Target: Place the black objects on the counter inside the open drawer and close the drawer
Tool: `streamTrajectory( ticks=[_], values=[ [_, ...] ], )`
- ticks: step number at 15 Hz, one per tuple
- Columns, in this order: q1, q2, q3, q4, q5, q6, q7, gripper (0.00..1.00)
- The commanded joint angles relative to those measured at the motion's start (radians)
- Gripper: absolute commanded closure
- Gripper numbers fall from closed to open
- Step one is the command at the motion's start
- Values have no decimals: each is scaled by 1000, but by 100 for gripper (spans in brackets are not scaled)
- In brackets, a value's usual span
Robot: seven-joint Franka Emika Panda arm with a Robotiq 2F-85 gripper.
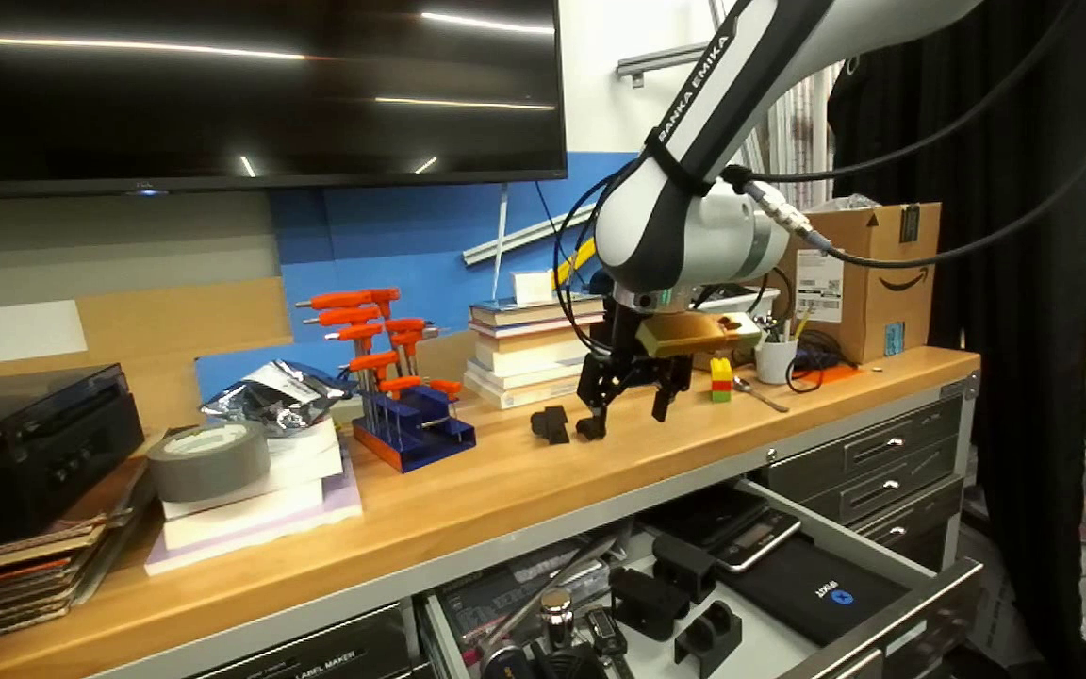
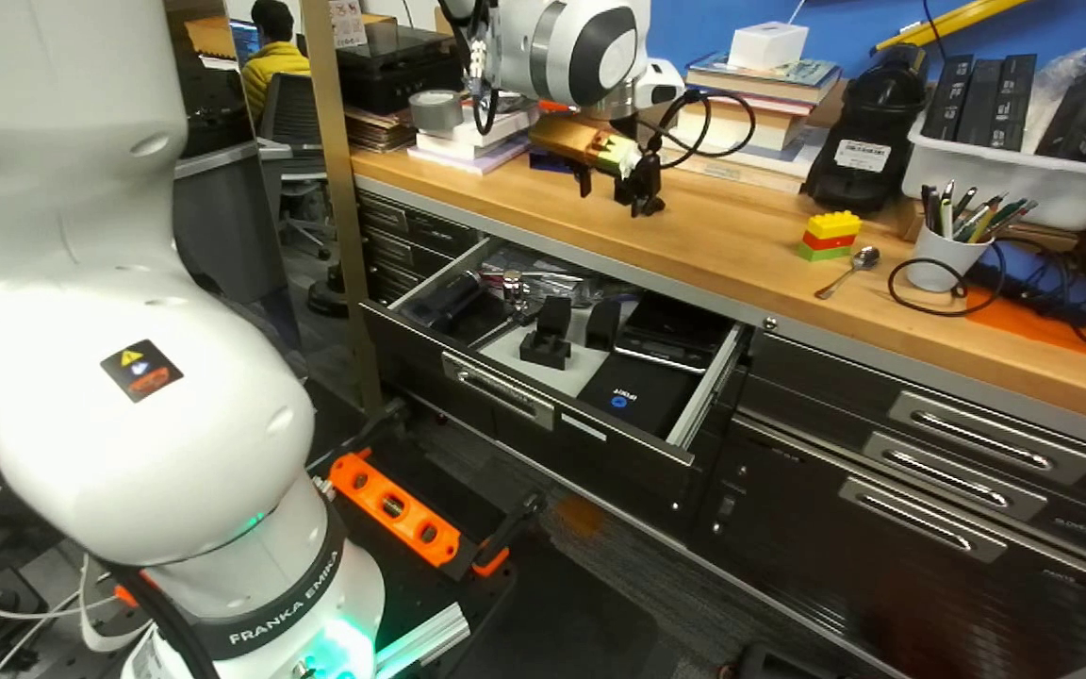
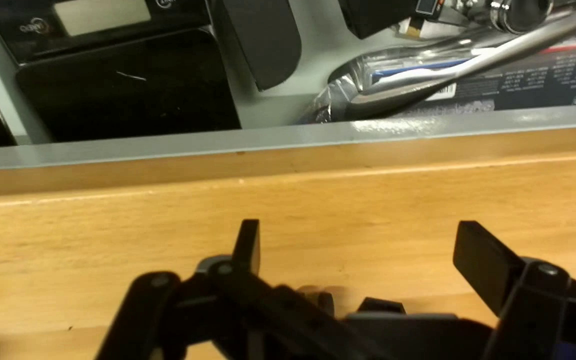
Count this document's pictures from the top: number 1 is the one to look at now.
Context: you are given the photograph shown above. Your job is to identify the brown cardboard panel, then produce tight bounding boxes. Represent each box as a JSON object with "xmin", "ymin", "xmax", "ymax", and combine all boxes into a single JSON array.
[{"xmin": 70, "ymin": 276, "xmax": 297, "ymax": 439}]

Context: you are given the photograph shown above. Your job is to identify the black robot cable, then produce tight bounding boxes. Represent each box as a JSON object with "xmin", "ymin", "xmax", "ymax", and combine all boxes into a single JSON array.
[{"xmin": 722, "ymin": 0, "xmax": 1086, "ymax": 193}]

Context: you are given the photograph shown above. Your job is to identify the cardboard Amazon box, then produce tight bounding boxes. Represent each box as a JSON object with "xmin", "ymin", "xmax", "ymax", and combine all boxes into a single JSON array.
[{"xmin": 793, "ymin": 199, "xmax": 946, "ymax": 371}]

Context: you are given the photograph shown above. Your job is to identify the black cabinet drawer face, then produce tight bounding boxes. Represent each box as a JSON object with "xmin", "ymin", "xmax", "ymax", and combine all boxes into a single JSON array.
[{"xmin": 188, "ymin": 599, "xmax": 424, "ymax": 679}]

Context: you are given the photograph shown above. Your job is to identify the grey duct tape roll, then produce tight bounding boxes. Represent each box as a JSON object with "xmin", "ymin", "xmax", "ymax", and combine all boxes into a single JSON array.
[{"xmin": 143, "ymin": 419, "xmax": 275, "ymax": 511}]

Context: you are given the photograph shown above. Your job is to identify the metal spoon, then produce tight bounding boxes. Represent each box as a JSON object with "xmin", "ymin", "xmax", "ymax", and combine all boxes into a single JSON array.
[{"xmin": 730, "ymin": 374, "xmax": 793, "ymax": 419}]

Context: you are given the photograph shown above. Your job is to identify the aluminium rail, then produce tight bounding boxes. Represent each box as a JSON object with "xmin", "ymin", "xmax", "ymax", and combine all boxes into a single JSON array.
[{"xmin": 612, "ymin": 42, "xmax": 713, "ymax": 90}]

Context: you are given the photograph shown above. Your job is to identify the wide white book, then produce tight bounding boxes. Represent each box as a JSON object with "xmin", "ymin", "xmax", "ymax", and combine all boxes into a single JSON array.
[{"xmin": 461, "ymin": 343, "xmax": 594, "ymax": 415}]

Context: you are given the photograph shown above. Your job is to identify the stack of brown boards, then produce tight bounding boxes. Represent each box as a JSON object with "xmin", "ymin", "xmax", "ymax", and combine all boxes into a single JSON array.
[{"xmin": 0, "ymin": 453, "xmax": 158, "ymax": 654}]

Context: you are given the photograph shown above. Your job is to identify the assorted pens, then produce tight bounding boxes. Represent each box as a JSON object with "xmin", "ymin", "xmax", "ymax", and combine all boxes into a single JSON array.
[{"xmin": 754, "ymin": 312, "xmax": 814, "ymax": 348}]

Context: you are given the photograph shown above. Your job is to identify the gold camera box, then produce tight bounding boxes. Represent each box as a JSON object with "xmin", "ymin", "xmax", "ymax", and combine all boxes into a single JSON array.
[{"xmin": 632, "ymin": 310, "xmax": 768, "ymax": 371}]

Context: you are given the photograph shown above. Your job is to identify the aluminium angle bracket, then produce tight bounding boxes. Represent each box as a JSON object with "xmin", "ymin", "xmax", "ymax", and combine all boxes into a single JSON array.
[{"xmin": 461, "ymin": 204, "xmax": 604, "ymax": 271}]

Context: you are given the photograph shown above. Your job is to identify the black steel tool drawer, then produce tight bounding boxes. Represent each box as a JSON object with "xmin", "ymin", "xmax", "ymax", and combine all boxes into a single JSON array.
[{"xmin": 416, "ymin": 475, "xmax": 987, "ymax": 679}]

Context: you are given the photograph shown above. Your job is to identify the black plastic bracket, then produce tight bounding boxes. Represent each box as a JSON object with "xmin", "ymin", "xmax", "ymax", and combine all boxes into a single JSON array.
[{"xmin": 526, "ymin": 405, "xmax": 571, "ymax": 449}]

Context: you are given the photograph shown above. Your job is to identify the orange T-handle hex key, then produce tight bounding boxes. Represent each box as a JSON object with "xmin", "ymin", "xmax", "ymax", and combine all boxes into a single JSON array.
[
  {"xmin": 382, "ymin": 312, "xmax": 436, "ymax": 348},
  {"xmin": 345, "ymin": 348, "xmax": 403, "ymax": 378},
  {"xmin": 311, "ymin": 307, "xmax": 384, "ymax": 334},
  {"xmin": 335, "ymin": 320, "xmax": 393, "ymax": 350},
  {"xmin": 378, "ymin": 374, "xmax": 468, "ymax": 405},
  {"xmin": 292, "ymin": 288, "xmax": 403, "ymax": 316}
]

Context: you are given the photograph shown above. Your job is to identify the blue hex key stand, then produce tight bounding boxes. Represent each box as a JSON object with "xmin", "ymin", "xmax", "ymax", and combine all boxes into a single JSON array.
[{"xmin": 351, "ymin": 382, "xmax": 478, "ymax": 475}]

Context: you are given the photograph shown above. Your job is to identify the dark cover book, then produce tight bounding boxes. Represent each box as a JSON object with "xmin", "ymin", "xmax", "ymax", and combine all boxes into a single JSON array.
[{"xmin": 468, "ymin": 291, "xmax": 607, "ymax": 334}]

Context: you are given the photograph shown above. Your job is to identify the white drawer liner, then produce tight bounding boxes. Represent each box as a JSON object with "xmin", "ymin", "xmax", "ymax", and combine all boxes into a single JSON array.
[{"xmin": 613, "ymin": 526, "xmax": 822, "ymax": 679}]

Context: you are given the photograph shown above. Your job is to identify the white paper sheet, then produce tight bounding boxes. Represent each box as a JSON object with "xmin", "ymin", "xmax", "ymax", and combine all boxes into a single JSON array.
[{"xmin": 0, "ymin": 300, "xmax": 94, "ymax": 374}]

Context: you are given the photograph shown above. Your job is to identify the yellow red green toy brick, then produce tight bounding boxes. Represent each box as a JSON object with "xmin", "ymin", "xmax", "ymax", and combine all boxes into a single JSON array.
[{"xmin": 703, "ymin": 355, "xmax": 739, "ymax": 408}]

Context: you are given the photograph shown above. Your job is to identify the thin black cable loop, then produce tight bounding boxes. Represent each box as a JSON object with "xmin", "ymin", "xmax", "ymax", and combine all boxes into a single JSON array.
[{"xmin": 779, "ymin": 355, "xmax": 830, "ymax": 397}]

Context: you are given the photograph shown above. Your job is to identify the blue foam board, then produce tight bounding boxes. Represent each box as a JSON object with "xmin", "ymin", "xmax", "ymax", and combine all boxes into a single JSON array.
[{"xmin": 191, "ymin": 150, "xmax": 647, "ymax": 405}]

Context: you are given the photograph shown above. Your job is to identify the black curtain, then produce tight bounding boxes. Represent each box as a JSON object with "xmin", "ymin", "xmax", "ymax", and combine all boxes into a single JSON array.
[{"xmin": 824, "ymin": 0, "xmax": 1086, "ymax": 679}]

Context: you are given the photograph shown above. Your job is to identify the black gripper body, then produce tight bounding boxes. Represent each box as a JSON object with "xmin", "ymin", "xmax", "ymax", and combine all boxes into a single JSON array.
[{"xmin": 583, "ymin": 300, "xmax": 672, "ymax": 382}]

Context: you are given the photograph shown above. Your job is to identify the black cable silver connector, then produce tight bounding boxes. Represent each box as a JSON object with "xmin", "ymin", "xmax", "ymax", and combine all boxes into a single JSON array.
[{"xmin": 739, "ymin": 55, "xmax": 1086, "ymax": 276}]

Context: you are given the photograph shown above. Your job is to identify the silver foil bag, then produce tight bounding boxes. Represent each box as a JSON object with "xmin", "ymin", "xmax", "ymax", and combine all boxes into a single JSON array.
[{"xmin": 196, "ymin": 360, "xmax": 363, "ymax": 439}]

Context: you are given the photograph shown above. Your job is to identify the orange paper sheet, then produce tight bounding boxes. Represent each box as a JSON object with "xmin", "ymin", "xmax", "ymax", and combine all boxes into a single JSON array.
[{"xmin": 804, "ymin": 360, "xmax": 859, "ymax": 390}]

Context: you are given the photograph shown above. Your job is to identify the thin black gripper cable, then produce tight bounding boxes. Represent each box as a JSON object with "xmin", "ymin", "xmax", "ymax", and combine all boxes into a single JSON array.
[{"xmin": 550, "ymin": 161, "xmax": 632, "ymax": 364}]

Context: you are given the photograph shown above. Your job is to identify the white pen cup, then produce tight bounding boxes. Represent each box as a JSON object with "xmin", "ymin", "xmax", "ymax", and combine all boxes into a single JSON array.
[{"xmin": 750, "ymin": 336, "xmax": 798, "ymax": 390}]

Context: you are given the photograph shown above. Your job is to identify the white vertical blinds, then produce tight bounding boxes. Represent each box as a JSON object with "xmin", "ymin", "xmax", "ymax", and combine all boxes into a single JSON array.
[{"xmin": 762, "ymin": 55, "xmax": 845, "ymax": 217}]

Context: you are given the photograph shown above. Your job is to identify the black flat screen monitor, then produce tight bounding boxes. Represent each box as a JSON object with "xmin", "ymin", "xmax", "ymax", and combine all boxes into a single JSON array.
[{"xmin": 0, "ymin": 0, "xmax": 568, "ymax": 199}]

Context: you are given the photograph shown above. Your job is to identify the dark grey cutout block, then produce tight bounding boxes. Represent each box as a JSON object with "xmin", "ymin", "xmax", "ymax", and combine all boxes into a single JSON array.
[{"xmin": 607, "ymin": 568, "xmax": 693, "ymax": 644}]

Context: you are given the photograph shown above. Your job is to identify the blue power drill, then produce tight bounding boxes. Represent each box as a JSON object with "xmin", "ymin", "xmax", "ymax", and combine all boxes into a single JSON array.
[{"xmin": 793, "ymin": 330, "xmax": 845, "ymax": 374}]

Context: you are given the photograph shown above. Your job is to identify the grey tablet device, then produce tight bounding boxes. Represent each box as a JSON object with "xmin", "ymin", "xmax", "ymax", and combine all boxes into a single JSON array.
[{"xmin": 659, "ymin": 487, "xmax": 805, "ymax": 576}]

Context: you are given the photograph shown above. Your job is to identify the black equipment case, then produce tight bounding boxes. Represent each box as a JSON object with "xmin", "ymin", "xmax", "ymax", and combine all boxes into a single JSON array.
[{"xmin": 0, "ymin": 364, "xmax": 145, "ymax": 559}]

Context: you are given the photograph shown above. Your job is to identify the yellow spirit level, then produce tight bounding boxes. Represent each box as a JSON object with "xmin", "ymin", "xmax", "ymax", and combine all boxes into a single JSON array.
[{"xmin": 546, "ymin": 231, "xmax": 604, "ymax": 296}]

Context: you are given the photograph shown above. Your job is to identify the small white box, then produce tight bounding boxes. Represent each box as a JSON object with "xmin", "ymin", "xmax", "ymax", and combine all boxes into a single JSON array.
[{"xmin": 512, "ymin": 270, "xmax": 558, "ymax": 310}]

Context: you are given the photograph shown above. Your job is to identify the black pronged holder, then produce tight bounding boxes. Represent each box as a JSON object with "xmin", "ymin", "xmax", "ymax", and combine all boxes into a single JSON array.
[{"xmin": 672, "ymin": 598, "xmax": 746, "ymax": 679}]

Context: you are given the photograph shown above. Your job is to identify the dark blue rotary tool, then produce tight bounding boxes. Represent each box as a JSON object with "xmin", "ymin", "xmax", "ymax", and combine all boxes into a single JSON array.
[{"xmin": 478, "ymin": 590, "xmax": 638, "ymax": 679}]

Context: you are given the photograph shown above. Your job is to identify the black box blue logo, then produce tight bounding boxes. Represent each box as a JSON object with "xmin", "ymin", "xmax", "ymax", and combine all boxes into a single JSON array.
[{"xmin": 717, "ymin": 531, "xmax": 913, "ymax": 654}]

